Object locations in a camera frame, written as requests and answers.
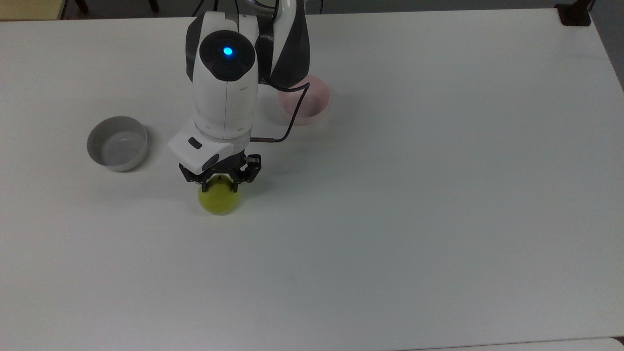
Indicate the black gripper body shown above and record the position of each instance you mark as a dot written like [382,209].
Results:
[229,163]

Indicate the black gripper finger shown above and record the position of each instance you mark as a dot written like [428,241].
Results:
[252,168]
[192,176]

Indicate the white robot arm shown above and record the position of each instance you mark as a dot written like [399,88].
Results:
[224,97]

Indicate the grey bowl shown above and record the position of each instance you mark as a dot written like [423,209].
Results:
[117,146]

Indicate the pink bowl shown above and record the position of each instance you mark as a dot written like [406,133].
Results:
[316,103]

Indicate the dark chair leg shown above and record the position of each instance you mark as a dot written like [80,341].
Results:
[82,6]
[153,5]

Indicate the yellow wooden board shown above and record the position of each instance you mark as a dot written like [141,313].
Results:
[29,9]

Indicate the black clamp base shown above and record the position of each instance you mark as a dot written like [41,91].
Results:
[575,13]

